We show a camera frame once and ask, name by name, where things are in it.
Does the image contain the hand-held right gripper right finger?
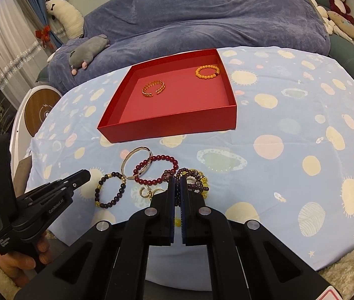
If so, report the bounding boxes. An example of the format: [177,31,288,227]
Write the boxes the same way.
[180,175,335,300]

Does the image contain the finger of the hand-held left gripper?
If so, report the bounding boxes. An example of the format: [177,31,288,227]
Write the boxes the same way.
[25,169,92,201]

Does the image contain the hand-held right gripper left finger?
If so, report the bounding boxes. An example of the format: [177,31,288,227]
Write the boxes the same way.
[14,175,176,300]

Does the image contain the purple crystal bracelet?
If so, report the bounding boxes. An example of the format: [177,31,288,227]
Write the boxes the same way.
[163,168,204,193]

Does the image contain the gold ring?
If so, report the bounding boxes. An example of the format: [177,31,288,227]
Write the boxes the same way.
[148,188,165,201]

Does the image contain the dark purple gold bead bracelet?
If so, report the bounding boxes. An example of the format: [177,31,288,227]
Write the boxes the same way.
[95,172,127,210]

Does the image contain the yellow bead bracelet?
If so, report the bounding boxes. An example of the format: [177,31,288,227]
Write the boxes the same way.
[172,176,210,227]

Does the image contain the thin gold bangle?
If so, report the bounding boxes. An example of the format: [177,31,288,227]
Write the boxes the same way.
[121,146,152,180]

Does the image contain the dark red bead bracelet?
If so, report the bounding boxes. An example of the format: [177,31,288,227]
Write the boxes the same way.
[133,154,178,188]

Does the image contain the red tray box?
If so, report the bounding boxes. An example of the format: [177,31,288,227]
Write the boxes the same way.
[97,48,238,143]

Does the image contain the person's left hand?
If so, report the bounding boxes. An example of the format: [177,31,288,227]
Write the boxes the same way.
[0,234,52,288]

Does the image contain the round wooden side table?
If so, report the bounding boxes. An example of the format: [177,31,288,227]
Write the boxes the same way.
[10,83,63,169]

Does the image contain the grey plush mouse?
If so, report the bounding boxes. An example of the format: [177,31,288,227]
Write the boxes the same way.
[69,34,110,76]

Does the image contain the white sheer curtain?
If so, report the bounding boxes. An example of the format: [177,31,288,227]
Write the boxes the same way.
[0,0,52,107]

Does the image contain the red curtain bow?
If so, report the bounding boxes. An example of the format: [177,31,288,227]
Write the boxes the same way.
[36,25,54,49]

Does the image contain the white plush cow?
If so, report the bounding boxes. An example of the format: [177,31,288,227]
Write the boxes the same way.
[45,0,85,40]

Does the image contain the cream fleece garment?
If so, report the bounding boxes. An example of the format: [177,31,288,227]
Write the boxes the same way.
[319,242,354,300]

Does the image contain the blue blanket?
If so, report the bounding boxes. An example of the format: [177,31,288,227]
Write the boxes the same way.
[47,0,330,96]

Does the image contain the green sofa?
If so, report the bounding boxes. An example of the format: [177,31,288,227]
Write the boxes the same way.
[281,0,354,79]

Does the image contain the white plush toy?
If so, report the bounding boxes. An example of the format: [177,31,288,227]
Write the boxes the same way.
[316,4,354,46]

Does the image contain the cookie plush toy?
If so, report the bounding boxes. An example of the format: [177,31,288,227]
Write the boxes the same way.
[327,10,354,40]

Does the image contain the gold chain cuff bracelet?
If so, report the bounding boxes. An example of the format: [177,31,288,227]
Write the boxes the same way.
[141,80,166,98]

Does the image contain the orange bead bracelet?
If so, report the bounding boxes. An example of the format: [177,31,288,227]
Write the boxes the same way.
[195,65,220,79]

